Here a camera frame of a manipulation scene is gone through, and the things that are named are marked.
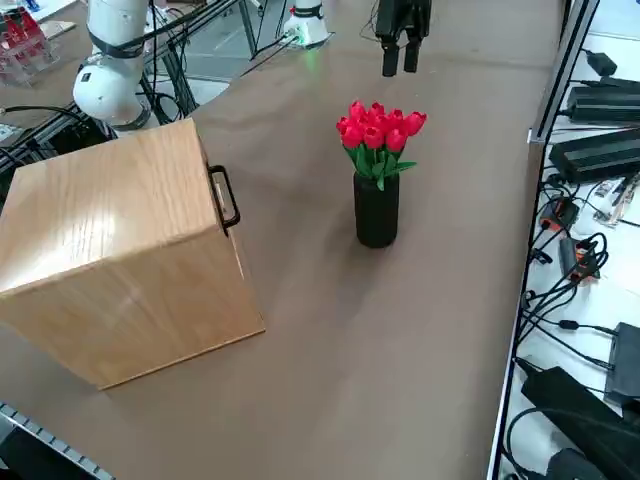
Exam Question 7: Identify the black bag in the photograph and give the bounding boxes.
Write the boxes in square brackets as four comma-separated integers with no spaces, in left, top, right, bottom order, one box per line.
[519,366,640,480]

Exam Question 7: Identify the clear rack with red items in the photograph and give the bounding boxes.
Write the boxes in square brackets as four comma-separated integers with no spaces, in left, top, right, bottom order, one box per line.
[0,9,62,87]

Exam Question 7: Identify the small circuit board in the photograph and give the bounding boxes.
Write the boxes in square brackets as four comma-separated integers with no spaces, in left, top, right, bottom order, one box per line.
[593,173,640,227]

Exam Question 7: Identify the small black power adapter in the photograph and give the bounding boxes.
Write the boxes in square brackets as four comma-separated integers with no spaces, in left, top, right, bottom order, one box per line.
[585,48,619,77]

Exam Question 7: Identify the orange and black device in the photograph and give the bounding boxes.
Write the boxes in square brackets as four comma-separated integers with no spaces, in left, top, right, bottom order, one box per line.
[538,196,582,232]
[558,234,610,285]

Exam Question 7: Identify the red tulip bunch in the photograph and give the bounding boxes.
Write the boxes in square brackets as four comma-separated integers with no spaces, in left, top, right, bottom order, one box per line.
[335,99,429,193]

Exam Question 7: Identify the black power brick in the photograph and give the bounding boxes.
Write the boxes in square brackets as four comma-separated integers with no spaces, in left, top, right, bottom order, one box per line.
[548,127,640,185]
[567,77,640,127]

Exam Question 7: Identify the aluminium frame post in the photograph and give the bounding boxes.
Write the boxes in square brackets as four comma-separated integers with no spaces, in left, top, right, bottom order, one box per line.
[528,0,601,145]

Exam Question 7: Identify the aluminium rail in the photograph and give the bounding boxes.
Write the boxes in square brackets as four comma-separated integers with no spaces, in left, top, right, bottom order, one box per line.
[0,399,117,480]

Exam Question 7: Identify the black cylindrical vase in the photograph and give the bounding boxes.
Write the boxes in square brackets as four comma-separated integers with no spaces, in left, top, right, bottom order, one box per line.
[353,169,401,249]

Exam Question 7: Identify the flat black box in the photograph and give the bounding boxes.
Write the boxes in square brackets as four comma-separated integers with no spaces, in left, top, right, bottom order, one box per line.
[603,321,640,402]

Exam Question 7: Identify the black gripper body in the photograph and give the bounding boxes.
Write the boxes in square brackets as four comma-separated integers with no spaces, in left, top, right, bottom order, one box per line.
[374,0,433,44]

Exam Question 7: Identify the black drawer handle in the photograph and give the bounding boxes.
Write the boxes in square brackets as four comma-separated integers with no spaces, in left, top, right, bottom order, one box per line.
[208,164,243,237]

